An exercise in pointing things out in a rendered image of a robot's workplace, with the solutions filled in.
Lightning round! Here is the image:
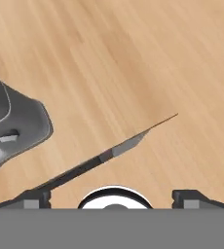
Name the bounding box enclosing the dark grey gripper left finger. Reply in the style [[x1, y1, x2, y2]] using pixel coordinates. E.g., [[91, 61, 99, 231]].
[[0, 189, 53, 210]]

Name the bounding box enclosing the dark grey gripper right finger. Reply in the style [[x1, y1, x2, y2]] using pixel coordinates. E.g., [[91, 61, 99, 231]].
[[170, 189, 224, 210]]

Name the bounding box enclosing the thin grey slanted panel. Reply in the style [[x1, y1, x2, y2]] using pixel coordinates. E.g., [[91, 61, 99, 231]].
[[32, 113, 179, 193]]

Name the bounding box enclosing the grey rounded appliance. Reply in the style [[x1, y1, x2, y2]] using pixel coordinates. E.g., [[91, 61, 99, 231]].
[[0, 71, 55, 177]]

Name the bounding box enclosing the black and white round object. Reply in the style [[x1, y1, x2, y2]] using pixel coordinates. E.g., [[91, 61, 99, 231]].
[[77, 185, 154, 210]]

